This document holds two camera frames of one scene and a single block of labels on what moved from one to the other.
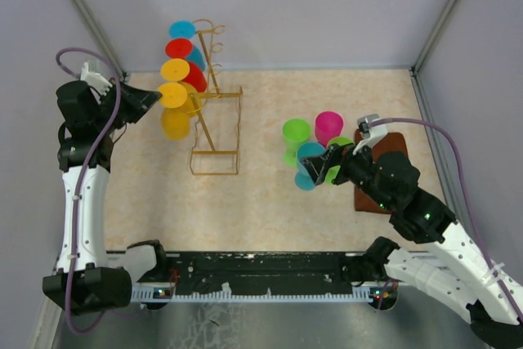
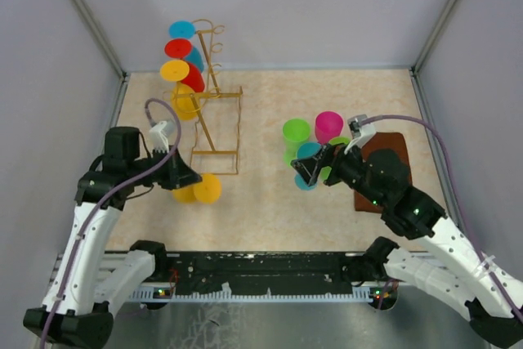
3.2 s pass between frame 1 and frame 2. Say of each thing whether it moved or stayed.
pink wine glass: stayed
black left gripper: moved
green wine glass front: stayed
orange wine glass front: moved
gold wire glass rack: stayed
